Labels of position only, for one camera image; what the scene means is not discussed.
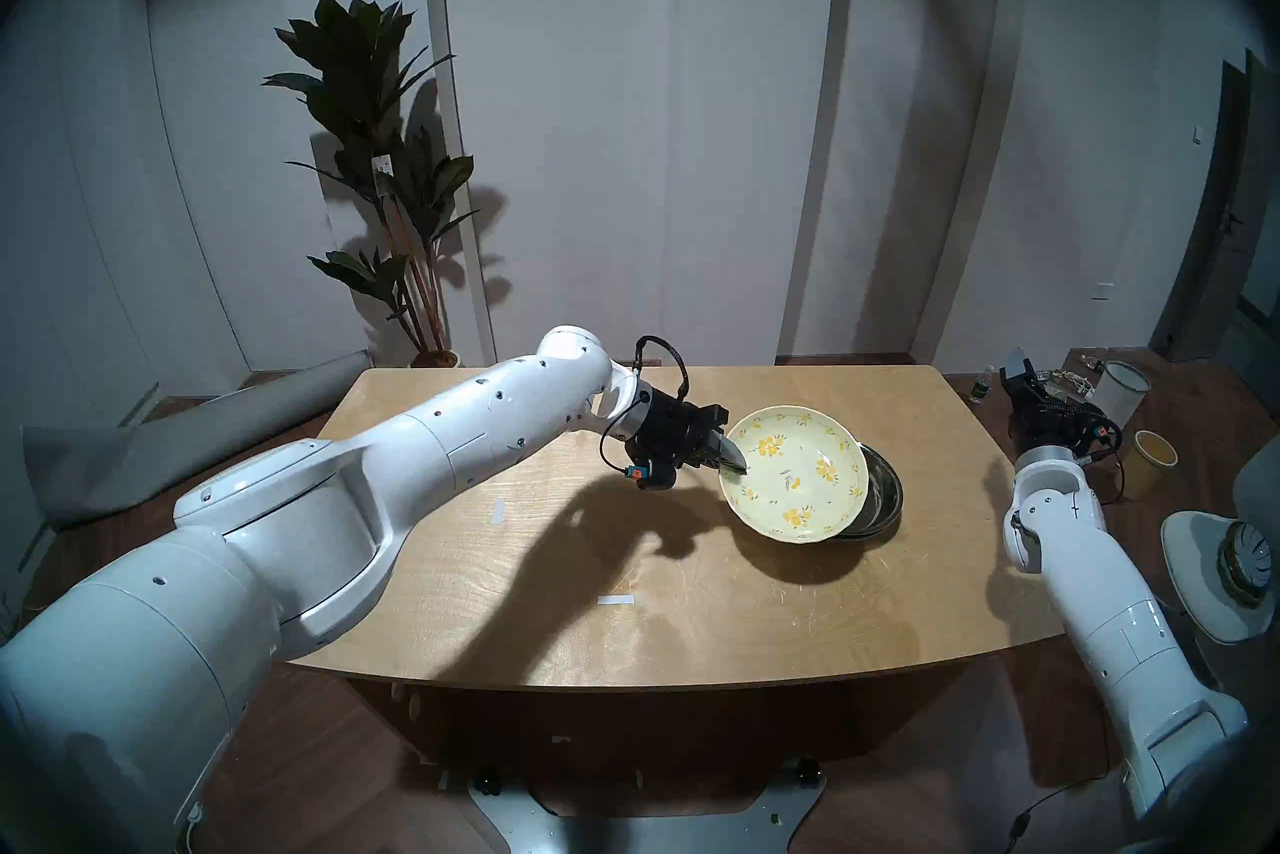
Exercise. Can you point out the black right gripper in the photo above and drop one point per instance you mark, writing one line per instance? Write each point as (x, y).
(1050, 427)

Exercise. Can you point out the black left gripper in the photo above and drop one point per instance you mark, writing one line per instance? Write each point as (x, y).
(675, 432)

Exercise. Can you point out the yellow floral ceramic plate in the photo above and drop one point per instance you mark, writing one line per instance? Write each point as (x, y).
(800, 477)

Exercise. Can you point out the steel bowl with cartoon print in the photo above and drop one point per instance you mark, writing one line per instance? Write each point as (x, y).
(885, 497)

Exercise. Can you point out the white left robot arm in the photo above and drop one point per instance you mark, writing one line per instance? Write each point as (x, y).
(300, 532)

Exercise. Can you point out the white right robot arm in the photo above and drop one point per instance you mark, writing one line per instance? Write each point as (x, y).
(1100, 592)

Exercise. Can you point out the small green bottle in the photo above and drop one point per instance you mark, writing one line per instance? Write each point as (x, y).
(982, 387)

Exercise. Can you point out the white enamel bucket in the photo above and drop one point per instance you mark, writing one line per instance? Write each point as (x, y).
(1118, 402)

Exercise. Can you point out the yellow paper cup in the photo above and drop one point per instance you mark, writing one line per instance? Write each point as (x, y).
(1150, 467)

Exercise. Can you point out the dark wooden door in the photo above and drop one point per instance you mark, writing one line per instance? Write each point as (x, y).
(1215, 242)

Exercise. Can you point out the white swivel chair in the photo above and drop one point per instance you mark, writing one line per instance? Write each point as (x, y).
(1200, 572)

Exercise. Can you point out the round striped object on chair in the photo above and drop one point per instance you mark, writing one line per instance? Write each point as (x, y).
(1243, 562)

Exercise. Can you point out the white round plant pot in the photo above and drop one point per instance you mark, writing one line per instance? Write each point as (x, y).
(435, 359)

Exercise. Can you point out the tall dark green plant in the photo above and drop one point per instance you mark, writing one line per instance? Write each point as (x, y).
(360, 82)

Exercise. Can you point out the rolled grey mat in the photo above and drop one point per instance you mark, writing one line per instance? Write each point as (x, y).
(150, 442)

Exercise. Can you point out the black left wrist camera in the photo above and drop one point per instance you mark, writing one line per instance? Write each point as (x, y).
(648, 474)

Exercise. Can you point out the silver robot base frame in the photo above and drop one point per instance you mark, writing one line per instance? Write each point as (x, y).
(650, 832)

